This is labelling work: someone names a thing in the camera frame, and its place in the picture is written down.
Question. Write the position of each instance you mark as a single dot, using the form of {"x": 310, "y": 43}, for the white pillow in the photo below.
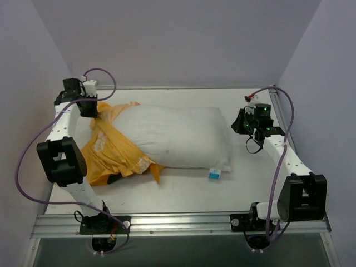
{"x": 184, "y": 138}

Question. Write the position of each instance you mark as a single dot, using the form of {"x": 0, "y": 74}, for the blue white pillow label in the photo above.
{"x": 214, "y": 173}

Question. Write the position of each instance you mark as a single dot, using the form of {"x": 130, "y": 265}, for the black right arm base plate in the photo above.
{"x": 247, "y": 222}

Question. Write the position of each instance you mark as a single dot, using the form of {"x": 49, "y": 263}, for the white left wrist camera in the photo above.
{"x": 90, "y": 86}

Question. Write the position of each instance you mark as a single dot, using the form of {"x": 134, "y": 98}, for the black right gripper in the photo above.
{"x": 240, "y": 124}

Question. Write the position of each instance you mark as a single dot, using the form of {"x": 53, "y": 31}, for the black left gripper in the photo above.
{"x": 89, "y": 108}

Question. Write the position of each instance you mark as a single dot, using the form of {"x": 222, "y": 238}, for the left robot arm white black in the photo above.
{"x": 60, "y": 156}

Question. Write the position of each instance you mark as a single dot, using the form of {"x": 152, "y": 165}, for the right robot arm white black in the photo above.
{"x": 303, "y": 194}

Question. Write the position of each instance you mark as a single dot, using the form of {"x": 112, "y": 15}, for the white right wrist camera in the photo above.
{"x": 252, "y": 100}

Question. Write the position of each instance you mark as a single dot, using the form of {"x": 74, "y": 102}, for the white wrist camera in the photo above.
{"x": 252, "y": 100}
{"x": 90, "y": 86}

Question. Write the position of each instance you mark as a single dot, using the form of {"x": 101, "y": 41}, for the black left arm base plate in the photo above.
{"x": 100, "y": 224}

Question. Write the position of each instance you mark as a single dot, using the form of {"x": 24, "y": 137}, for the aluminium back frame rail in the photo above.
{"x": 186, "y": 87}

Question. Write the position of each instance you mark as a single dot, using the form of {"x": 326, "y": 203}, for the aluminium front frame rail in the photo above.
{"x": 61, "y": 222}

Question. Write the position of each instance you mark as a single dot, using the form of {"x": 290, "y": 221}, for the yellow Mickey Mouse pillowcase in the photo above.
{"x": 108, "y": 152}

